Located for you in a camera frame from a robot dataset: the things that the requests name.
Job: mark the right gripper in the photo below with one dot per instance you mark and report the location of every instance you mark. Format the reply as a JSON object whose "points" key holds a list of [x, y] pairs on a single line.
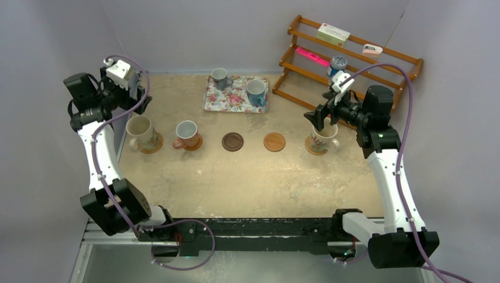
{"points": [[318, 117]]}

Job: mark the beige mug with pattern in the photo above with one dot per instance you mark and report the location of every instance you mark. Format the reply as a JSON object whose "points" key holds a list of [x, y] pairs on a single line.
{"points": [[141, 130]]}

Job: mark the pink white tape dispenser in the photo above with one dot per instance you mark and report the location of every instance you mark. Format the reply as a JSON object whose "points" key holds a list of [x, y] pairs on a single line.
{"points": [[372, 51]]}

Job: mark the blue white jar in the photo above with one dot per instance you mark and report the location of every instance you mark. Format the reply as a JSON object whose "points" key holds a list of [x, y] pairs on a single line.
{"points": [[337, 63]]}

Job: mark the pink highlighter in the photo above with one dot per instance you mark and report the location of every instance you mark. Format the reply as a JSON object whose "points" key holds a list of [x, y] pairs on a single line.
{"points": [[315, 58]]}

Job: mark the orange coaster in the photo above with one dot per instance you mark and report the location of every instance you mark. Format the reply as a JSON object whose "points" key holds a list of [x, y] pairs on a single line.
{"points": [[274, 142]]}

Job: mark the small grey mug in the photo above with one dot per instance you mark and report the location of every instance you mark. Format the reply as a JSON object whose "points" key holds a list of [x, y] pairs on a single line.
{"points": [[221, 78]]}

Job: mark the pink mug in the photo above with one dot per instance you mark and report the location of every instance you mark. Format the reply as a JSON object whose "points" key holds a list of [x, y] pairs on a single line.
{"points": [[184, 130]]}

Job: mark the light wooden coaster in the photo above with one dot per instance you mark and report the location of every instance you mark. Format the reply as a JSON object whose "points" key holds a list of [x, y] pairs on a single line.
{"points": [[193, 143]]}

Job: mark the black aluminium base frame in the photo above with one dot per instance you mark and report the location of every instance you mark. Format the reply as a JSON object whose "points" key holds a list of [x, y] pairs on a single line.
{"points": [[235, 250]]}

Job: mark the dark wooden coaster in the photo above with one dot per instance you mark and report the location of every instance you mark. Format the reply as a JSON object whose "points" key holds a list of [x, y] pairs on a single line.
{"points": [[232, 141]]}

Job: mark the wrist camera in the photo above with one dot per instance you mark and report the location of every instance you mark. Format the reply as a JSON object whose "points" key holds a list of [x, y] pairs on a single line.
{"points": [[119, 72], [340, 83]]}

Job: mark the floral tray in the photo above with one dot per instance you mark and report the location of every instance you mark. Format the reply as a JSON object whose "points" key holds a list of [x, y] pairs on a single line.
{"points": [[233, 98]]}

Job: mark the wooden rack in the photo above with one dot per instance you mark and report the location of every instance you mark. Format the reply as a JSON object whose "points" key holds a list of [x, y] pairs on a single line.
{"points": [[303, 34]]}

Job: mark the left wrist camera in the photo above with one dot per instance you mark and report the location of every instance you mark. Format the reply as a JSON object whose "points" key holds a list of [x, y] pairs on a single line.
{"points": [[119, 72]]}

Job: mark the tall beige mug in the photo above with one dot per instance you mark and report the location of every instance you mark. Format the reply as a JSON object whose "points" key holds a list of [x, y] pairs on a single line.
{"points": [[324, 139]]}

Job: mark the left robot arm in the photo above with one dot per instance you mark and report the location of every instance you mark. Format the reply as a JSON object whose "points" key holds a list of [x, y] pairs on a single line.
{"points": [[113, 202]]}

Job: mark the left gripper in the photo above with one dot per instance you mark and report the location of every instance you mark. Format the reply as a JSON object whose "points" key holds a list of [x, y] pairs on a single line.
{"points": [[128, 101]]}

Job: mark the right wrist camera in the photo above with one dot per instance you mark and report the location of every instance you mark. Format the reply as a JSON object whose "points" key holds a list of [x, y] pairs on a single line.
{"points": [[340, 83]]}

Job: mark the white green box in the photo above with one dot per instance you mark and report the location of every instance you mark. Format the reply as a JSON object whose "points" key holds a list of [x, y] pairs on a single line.
{"points": [[332, 35]]}

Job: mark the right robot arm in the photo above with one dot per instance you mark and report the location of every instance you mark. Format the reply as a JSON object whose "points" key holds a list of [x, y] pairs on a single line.
{"points": [[403, 240]]}

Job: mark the blue mug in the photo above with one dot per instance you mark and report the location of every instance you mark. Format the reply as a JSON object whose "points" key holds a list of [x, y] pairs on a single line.
{"points": [[255, 90]]}

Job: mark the woven rattan coaster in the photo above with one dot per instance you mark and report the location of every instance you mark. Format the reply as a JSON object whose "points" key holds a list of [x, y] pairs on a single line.
{"points": [[309, 149], [157, 144]]}

